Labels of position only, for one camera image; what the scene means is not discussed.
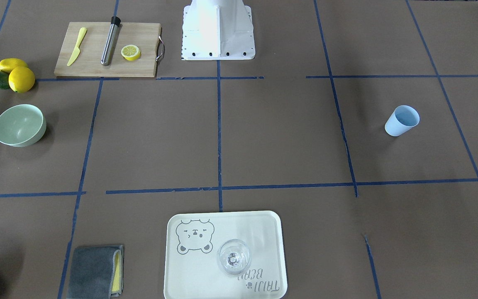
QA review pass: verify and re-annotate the cream bear print tray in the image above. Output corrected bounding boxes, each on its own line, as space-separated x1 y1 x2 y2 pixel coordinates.
163 211 288 299

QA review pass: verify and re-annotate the whole yellow lemon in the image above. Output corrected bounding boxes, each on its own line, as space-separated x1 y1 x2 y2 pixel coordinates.
8 66 36 93

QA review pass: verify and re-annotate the lemon half slice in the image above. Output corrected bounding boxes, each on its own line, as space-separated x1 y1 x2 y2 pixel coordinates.
121 45 141 61

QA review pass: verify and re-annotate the grey yellow folded cloth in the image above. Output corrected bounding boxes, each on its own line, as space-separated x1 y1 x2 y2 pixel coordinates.
66 244 124 299

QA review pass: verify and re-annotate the clear wine glass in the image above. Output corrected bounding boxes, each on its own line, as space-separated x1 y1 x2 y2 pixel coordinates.
217 239 252 276

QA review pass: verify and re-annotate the steel muddler black tip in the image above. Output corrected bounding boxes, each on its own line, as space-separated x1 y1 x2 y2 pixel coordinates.
100 16 121 66

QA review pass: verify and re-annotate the light blue plastic cup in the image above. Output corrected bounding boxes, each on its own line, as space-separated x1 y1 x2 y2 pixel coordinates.
384 105 420 137

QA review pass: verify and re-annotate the wooden cutting board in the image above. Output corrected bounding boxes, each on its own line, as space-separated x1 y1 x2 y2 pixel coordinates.
54 22 162 78

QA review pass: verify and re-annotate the light green bowl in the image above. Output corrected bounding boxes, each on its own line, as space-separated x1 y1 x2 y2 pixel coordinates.
0 104 47 147

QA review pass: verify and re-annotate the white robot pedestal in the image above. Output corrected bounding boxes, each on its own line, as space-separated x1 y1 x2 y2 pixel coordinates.
181 0 256 61

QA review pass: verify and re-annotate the yellow plastic knife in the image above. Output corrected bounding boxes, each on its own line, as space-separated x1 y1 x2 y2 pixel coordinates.
66 27 87 66

